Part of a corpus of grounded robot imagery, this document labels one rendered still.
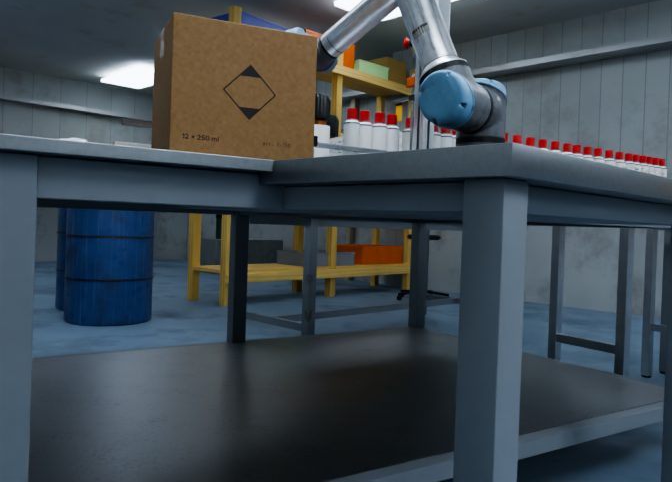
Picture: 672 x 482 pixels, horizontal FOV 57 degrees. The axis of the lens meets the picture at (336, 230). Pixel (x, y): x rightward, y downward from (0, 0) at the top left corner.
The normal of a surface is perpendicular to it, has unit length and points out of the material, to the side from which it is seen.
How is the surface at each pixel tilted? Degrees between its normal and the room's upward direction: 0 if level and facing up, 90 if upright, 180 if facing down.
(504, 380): 90
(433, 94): 97
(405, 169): 90
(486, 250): 90
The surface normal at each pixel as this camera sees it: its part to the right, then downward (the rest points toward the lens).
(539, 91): -0.71, -0.02
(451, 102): -0.58, 0.11
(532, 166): 0.70, 0.04
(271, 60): 0.41, 0.03
